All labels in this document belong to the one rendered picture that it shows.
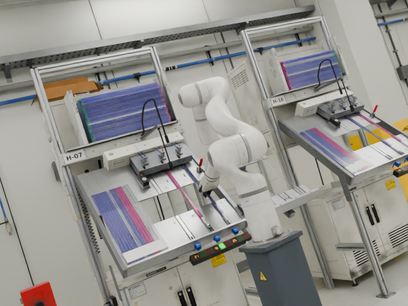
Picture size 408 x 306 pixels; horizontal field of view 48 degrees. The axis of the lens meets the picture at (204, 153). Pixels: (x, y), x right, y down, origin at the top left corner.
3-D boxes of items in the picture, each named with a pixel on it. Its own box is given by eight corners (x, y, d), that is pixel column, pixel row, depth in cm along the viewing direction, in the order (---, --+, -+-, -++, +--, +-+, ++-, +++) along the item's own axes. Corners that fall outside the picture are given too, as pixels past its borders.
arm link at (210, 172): (214, 163, 241) (201, 170, 236) (218, 146, 231) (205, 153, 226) (224, 172, 237) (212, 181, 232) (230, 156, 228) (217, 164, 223)
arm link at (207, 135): (214, 107, 231) (226, 159, 243) (190, 118, 223) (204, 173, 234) (226, 108, 224) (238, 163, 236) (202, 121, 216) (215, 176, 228)
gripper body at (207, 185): (217, 166, 242) (212, 180, 250) (200, 172, 238) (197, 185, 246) (223, 176, 238) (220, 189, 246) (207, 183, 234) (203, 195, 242)
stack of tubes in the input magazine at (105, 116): (172, 121, 280) (158, 80, 281) (92, 142, 258) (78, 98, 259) (166, 125, 291) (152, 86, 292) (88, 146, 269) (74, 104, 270)
